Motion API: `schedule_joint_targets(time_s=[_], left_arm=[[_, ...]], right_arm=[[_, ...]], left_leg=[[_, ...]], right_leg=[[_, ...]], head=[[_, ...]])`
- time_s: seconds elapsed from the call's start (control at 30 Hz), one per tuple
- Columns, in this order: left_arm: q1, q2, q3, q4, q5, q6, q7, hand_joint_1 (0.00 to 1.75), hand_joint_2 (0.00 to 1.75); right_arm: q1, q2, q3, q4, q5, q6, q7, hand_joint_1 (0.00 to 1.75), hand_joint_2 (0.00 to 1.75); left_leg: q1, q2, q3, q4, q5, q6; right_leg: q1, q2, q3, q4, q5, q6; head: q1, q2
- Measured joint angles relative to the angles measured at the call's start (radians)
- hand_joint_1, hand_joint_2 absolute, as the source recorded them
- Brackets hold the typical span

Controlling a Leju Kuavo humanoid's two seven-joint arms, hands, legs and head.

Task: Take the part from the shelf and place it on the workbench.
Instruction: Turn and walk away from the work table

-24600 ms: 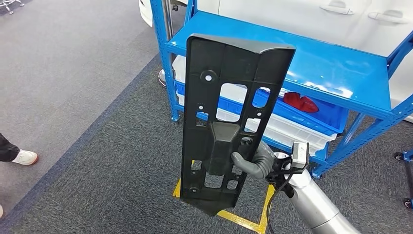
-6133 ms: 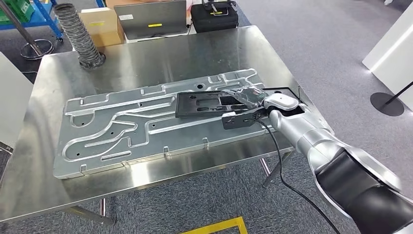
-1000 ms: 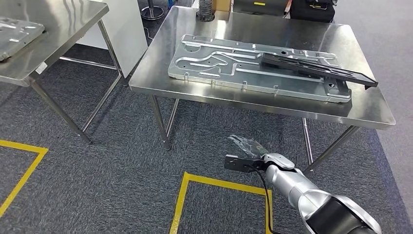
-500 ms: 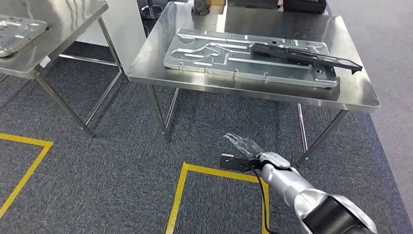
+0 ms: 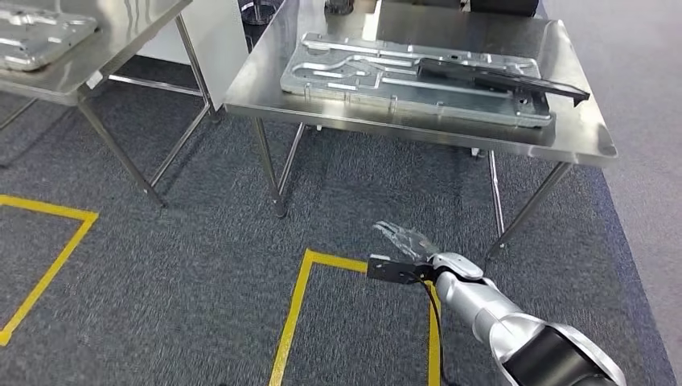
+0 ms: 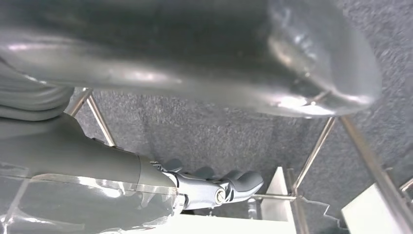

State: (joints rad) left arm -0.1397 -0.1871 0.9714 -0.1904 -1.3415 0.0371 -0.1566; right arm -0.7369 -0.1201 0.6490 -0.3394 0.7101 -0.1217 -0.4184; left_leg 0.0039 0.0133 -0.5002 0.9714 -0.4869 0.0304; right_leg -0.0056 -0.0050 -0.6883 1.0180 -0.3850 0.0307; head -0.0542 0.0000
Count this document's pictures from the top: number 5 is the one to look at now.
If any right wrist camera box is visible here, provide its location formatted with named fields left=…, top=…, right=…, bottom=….
left=366, top=253, right=434, bottom=286

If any steel workbench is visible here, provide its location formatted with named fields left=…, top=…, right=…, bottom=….
left=0, top=0, right=217, bottom=211
left=222, top=0, right=619, bottom=258

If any black plastic car part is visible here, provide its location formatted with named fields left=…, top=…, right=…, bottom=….
left=414, top=56, right=592, bottom=109

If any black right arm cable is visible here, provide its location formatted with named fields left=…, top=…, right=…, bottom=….
left=410, top=273, right=447, bottom=386

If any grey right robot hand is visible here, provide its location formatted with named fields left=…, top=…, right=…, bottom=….
left=372, top=220, right=442, bottom=263

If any yellow floor tape square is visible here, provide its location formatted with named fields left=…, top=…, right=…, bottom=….
left=0, top=194, right=101, bottom=348

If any white panel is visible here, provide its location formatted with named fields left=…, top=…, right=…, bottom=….
left=135, top=0, right=252, bottom=112

